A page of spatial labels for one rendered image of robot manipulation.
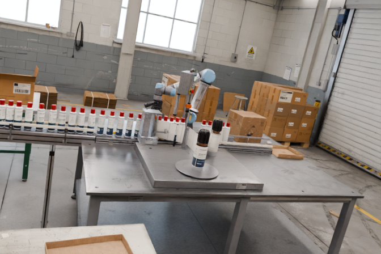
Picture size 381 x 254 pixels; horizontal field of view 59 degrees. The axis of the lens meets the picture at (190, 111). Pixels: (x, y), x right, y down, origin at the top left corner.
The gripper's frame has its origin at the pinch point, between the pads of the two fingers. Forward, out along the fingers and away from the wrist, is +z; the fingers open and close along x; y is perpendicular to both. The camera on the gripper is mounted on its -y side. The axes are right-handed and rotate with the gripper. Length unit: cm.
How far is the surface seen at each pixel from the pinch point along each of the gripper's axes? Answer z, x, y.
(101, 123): -3, -38, -52
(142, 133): -2, -52, -22
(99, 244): 15, -162, -67
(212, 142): -6, -70, 30
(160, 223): 72, -60, 6
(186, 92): -37, -38, 13
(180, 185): 10, -115, -11
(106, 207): 73, -34, -36
